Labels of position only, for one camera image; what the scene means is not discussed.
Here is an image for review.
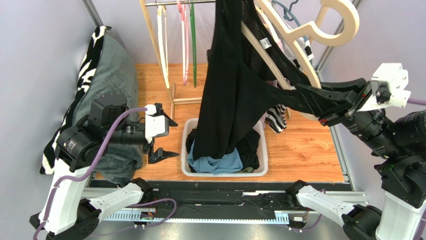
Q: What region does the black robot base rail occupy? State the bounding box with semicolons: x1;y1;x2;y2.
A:
96;179;334;231

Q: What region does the cream wooden hanger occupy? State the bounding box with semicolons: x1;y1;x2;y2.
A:
157;5;170;89

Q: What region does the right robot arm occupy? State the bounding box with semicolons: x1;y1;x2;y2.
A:
284;78;426;240

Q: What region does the cream plastic hanger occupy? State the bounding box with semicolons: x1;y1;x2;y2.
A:
235;0;360;122

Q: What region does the aluminium frame post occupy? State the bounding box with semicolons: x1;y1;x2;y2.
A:
81;0;104;27
314;5;354;186

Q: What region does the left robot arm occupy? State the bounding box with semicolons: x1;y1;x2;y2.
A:
29;93;177;240

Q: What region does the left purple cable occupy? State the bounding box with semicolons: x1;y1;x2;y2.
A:
32;107;149;240

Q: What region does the white plastic basket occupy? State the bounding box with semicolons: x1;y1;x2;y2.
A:
180;118;269;178

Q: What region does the green plastic hanger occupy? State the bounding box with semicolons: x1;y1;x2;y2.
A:
189;3;197;88

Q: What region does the aluminium frame post right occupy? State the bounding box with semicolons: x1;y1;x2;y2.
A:
314;5;354;186

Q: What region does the green tank top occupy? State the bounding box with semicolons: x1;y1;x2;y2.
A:
236;167;255;174

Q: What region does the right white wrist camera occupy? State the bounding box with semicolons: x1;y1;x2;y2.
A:
359;63;411;112

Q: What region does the wooden clothes rack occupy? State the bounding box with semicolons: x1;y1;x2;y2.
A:
139;0;332;121

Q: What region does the grey zebra cushion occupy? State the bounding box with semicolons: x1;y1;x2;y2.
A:
39;25;143;186

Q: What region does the pink plastic hanger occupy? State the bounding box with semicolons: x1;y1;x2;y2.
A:
176;0;189;86

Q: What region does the black white striped tank top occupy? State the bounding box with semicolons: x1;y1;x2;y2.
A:
260;36;314;134

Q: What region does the aluminium frame post left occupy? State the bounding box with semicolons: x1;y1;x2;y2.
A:
81;0;104;27

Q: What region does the teal plastic hanger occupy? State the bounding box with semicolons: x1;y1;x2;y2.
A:
271;0;314;65

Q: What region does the blue tank top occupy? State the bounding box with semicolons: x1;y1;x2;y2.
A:
187;145;243;175

